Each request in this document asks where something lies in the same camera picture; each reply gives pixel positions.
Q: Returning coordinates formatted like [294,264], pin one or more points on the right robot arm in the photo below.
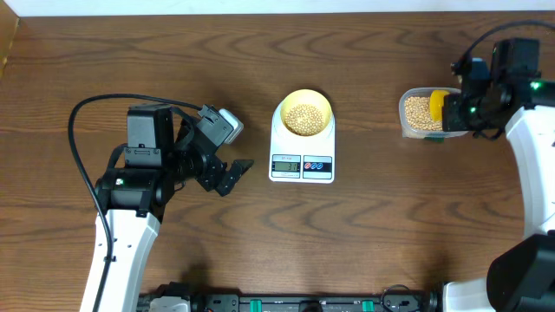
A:
[521,279]

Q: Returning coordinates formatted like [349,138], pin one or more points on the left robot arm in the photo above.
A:
[165,148]

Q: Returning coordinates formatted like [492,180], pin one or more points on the yellow plastic bowl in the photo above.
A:
[306,96]

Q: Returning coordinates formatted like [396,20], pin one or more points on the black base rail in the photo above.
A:
[183,297]

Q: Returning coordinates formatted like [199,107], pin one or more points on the soybeans in yellow bowl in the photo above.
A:
[305,120]

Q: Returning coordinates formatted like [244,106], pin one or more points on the yellow measuring scoop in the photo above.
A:
[436,103]

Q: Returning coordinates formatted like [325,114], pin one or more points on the white digital kitchen scale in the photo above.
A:
[300,159]

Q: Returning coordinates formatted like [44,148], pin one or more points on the clear container of soybeans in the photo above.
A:
[415,116]

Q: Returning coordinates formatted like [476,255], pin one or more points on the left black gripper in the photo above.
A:
[212,176]

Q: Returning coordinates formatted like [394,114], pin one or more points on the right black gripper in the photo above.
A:
[451,120]

